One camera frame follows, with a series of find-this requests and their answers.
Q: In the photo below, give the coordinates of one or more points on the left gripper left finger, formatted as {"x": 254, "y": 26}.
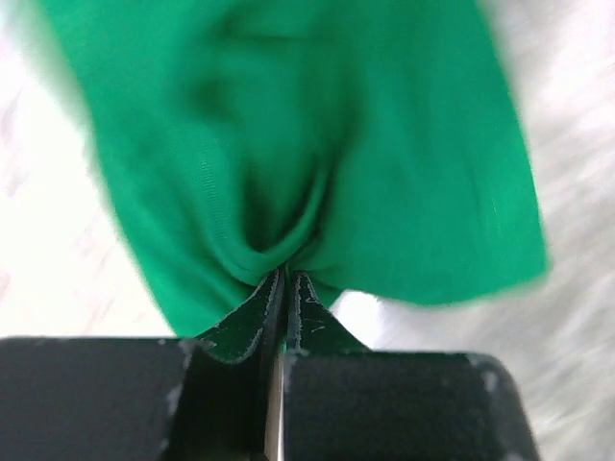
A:
{"x": 232, "y": 385}

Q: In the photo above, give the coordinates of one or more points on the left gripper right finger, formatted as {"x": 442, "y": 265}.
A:
{"x": 318, "y": 399}

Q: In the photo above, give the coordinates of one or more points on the green t shirt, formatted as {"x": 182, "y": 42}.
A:
{"x": 372, "y": 144}

